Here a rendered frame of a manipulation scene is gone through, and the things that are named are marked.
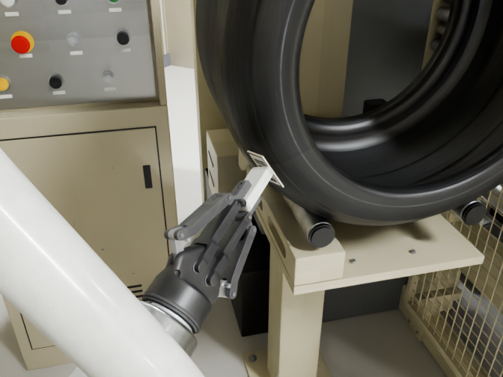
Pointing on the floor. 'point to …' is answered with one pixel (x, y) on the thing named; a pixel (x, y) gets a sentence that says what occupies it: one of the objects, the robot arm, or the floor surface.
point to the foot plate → (260, 368)
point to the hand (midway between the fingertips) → (251, 188)
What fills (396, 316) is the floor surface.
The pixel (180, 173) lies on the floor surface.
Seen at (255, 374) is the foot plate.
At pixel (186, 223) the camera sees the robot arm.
